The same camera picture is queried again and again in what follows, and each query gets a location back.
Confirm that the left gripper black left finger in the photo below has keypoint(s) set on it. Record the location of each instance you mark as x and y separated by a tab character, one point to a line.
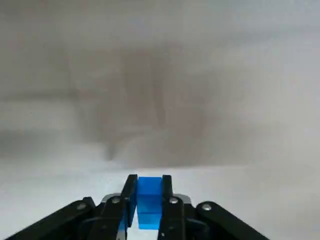
110	217

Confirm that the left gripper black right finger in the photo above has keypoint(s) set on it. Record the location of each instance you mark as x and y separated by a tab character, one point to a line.
180	220

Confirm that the small blue magnetic cube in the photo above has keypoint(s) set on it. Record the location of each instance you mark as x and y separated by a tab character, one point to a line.
149	190
149	221

